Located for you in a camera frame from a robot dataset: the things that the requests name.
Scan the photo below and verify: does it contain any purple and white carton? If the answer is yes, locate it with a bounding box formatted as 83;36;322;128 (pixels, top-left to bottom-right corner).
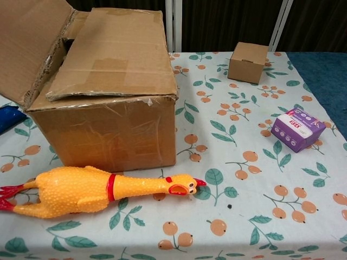
270;107;327;153

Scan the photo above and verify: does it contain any large brown cardboard box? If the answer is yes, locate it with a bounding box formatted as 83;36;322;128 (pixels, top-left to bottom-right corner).
0;0;180;173

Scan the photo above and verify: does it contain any white slanted frame post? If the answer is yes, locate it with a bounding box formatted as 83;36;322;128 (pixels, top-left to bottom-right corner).
269;0;295;53

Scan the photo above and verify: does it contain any yellow rubber chicken toy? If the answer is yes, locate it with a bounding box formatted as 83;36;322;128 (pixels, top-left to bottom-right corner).
0;165;207;219

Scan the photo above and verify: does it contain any small closed cardboard box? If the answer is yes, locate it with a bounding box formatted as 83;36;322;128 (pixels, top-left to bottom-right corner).
227;42;269;85

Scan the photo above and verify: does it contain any floral print tablecloth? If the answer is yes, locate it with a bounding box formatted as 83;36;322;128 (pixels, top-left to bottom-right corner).
0;51;347;260

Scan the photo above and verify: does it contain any blue pouch with white print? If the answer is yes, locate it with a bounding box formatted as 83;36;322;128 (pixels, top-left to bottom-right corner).
0;105;28;135

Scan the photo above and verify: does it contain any white upright frame post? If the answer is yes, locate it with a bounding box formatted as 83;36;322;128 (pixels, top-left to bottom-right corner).
165;0;183;53

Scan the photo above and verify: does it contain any black pleated curtain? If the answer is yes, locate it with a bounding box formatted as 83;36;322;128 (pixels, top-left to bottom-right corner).
66;0;347;54

